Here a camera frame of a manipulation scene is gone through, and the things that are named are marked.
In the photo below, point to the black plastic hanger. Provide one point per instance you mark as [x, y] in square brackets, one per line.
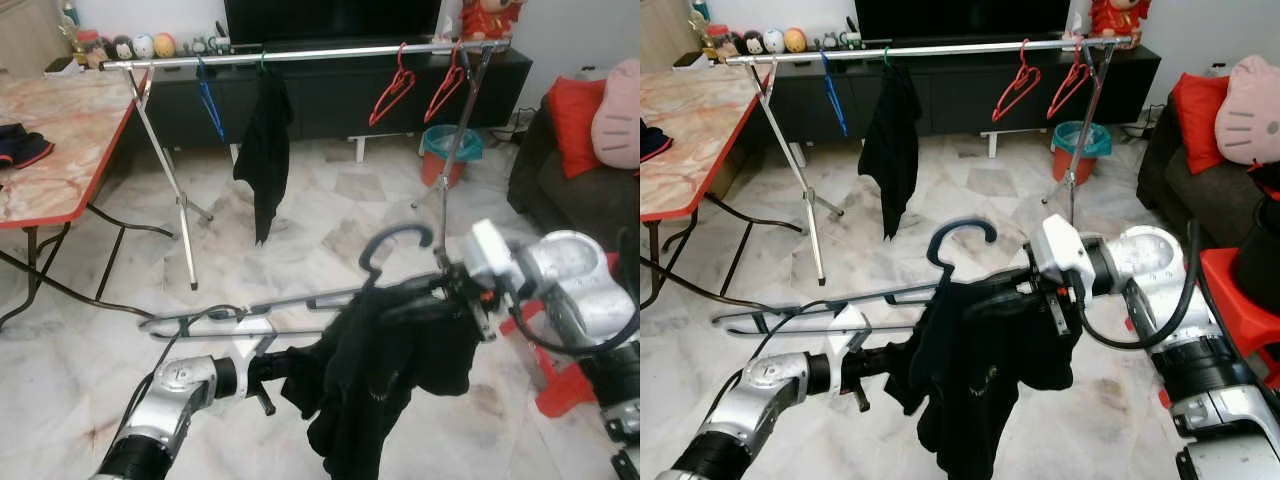
[960, 224]
[395, 230]

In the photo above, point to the plain black garment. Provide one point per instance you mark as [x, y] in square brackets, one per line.
[980, 380]
[380, 380]

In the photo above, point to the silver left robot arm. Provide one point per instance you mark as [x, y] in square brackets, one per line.
[760, 390]
[170, 395]

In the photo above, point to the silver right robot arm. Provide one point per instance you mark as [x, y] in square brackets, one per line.
[1150, 260]
[570, 270]

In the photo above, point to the red plastic hanger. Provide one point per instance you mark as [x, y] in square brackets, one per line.
[1026, 62]
[455, 65]
[402, 65]
[1080, 62]

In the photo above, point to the blue plastic hanger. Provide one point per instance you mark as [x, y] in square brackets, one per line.
[208, 100]
[835, 100]

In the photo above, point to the orange bin with teal bag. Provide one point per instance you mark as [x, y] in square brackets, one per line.
[440, 165]
[1070, 160]

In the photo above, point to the dark grey fabric sofa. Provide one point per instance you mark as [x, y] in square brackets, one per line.
[1200, 190]
[570, 200]

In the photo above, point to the red plastic stool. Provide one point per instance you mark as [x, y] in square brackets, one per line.
[560, 395]
[1235, 300]

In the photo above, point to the red cushion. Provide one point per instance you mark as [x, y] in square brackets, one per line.
[1200, 115]
[575, 120]

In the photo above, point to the black television console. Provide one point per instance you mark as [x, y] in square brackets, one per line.
[960, 95]
[330, 100]

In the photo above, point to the dark metal bucket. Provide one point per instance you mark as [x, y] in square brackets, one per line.
[1260, 270]

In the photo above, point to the pink cat face cushion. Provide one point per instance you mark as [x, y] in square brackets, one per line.
[1250, 110]
[620, 115]

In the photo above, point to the silver clothes rack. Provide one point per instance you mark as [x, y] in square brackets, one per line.
[330, 51]
[960, 48]

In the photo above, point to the red laughing Buddha statue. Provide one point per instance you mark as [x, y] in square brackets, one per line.
[1118, 15]
[490, 18]

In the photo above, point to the black flat television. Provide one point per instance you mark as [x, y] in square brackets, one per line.
[330, 18]
[960, 15]

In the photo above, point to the white flat box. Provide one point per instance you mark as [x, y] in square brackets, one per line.
[62, 67]
[690, 60]

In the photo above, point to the light wooden cabinet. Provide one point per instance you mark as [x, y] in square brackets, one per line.
[665, 30]
[30, 35]

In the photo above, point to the yellow plush ball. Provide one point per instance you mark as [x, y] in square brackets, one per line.
[794, 40]
[164, 45]

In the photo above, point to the white plush ball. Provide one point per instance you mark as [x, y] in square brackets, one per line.
[774, 41]
[143, 46]

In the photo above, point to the black plush ball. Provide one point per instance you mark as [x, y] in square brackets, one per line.
[753, 43]
[122, 48]

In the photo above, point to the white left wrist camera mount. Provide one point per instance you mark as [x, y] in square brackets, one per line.
[848, 337]
[245, 337]

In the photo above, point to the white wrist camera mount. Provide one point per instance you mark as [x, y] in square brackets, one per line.
[490, 250]
[1060, 245]
[848, 337]
[245, 337]

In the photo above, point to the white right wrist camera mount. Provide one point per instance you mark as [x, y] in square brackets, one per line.
[1060, 245]
[490, 250]

